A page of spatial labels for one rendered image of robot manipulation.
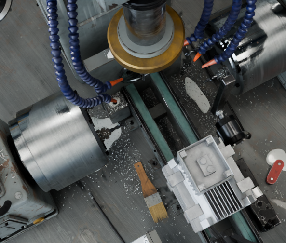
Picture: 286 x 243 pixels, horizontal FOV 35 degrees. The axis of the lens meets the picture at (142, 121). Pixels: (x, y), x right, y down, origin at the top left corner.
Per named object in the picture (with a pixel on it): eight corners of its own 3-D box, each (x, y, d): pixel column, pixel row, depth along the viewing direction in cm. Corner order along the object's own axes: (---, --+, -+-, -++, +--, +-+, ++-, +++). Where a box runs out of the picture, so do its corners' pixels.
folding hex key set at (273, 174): (275, 158, 149) (277, 157, 147) (284, 163, 148) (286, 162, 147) (264, 181, 147) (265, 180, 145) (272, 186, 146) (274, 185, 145)
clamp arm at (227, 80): (209, 109, 134) (220, 76, 110) (218, 104, 134) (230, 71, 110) (215, 118, 133) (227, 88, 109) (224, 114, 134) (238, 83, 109)
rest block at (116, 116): (105, 110, 156) (101, 98, 144) (123, 101, 157) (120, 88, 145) (113, 125, 154) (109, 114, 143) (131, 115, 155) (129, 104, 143)
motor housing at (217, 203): (161, 174, 137) (161, 162, 119) (215, 146, 139) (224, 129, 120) (193, 235, 131) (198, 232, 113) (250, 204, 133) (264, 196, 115)
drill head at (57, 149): (-15, 149, 142) (-50, 128, 118) (90, 96, 145) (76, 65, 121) (17, 221, 135) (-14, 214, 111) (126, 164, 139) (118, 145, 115)
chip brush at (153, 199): (130, 166, 150) (129, 165, 149) (143, 160, 150) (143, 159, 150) (155, 224, 144) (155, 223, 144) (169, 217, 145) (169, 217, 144)
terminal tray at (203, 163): (174, 158, 122) (175, 152, 116) (209, 140, 124) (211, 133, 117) (196, 197, 119) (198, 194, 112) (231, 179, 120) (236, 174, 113)
